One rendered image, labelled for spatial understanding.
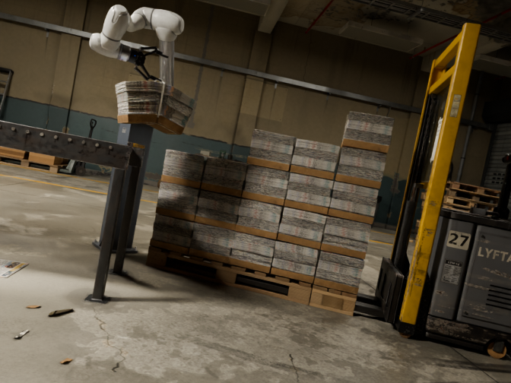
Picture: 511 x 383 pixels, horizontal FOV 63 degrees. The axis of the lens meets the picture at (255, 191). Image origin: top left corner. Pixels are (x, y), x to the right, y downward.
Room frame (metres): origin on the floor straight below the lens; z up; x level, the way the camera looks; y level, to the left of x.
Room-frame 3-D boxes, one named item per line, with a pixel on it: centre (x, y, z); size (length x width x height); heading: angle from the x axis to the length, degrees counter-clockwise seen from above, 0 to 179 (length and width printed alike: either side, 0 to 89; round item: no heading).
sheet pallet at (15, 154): (8.24, 4.47, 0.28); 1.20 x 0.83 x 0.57; 98
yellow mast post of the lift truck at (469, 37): (2.43, -1.03, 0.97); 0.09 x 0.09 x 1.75; 81
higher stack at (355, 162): (2.83, -0.66, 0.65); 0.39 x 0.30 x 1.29; 171
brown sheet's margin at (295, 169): (2.88, -0.37, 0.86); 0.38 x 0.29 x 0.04; 170
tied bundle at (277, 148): (2.93, -0.07, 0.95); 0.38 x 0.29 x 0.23; 172
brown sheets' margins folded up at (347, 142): (2.83, -0.66, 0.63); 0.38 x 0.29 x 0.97; 171
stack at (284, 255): (2.95, 0.06, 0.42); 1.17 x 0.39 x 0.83; 81
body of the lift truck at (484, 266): (2.70, -1.45, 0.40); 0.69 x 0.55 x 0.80; 171
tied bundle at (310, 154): (2.88, -0.37, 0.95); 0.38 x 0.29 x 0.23; 170
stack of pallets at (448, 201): (8.33, -4.12, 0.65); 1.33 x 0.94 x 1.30; 102
